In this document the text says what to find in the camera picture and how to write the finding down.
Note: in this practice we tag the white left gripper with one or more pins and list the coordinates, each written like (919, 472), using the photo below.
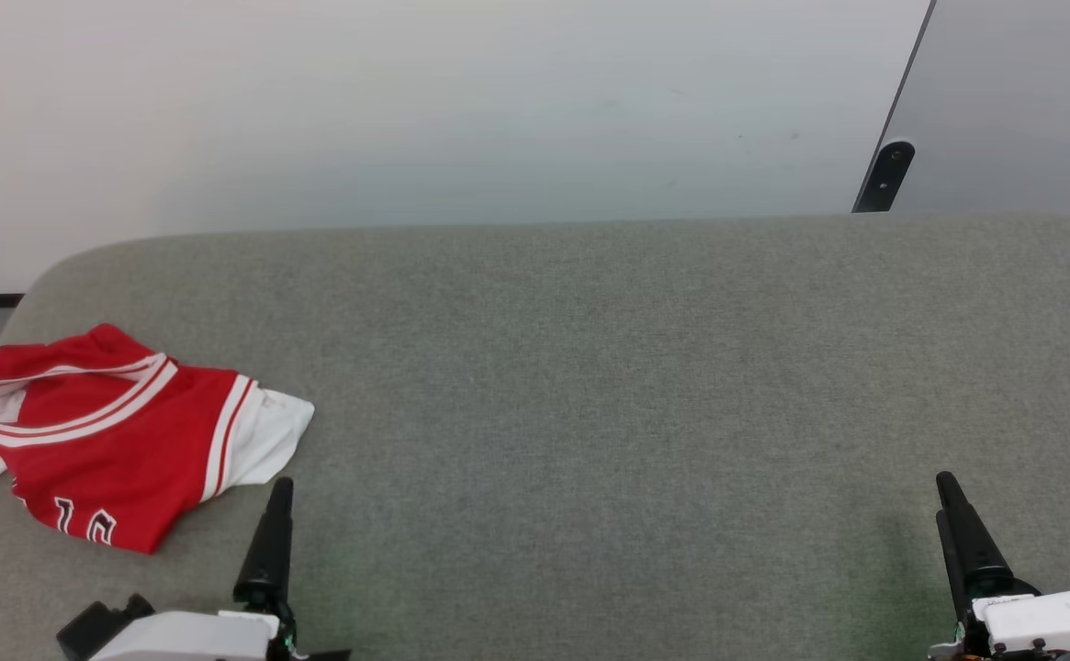
(185, 638)

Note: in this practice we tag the grey wall panel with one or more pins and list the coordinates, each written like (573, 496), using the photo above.
(1021, 101)

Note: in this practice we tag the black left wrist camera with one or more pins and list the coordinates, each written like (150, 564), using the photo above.
(94, 626)

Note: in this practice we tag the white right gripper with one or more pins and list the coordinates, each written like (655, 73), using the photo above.
(1049, 629)

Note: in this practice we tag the black metal bracket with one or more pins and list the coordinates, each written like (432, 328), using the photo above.
(885, 174)

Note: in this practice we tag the red basketball jersey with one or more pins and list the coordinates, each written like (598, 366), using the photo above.
(121, 441)

